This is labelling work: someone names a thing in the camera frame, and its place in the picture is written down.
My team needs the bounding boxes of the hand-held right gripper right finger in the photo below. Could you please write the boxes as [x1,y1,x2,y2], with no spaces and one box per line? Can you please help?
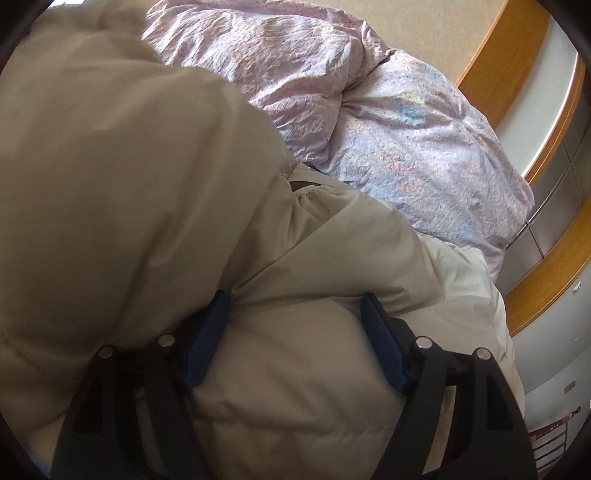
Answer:
[359,294,539,480]

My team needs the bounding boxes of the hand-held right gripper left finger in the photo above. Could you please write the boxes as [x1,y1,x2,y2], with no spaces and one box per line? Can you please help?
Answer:
[50,290,232,480]

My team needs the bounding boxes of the beige puffer jacket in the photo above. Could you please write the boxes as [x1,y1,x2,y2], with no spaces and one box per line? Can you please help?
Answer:
[0,0,526,480]

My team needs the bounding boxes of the reddish wooden chair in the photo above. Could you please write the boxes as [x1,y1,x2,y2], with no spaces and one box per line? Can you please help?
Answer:
[527,405,583,468]

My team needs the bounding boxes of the pink floral quilt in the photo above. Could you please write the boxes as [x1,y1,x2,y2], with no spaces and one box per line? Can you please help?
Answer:
[140,0,535,283]

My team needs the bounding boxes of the wooden door frame post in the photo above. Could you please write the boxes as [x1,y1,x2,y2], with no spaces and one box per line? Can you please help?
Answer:
[456,13,551,141]

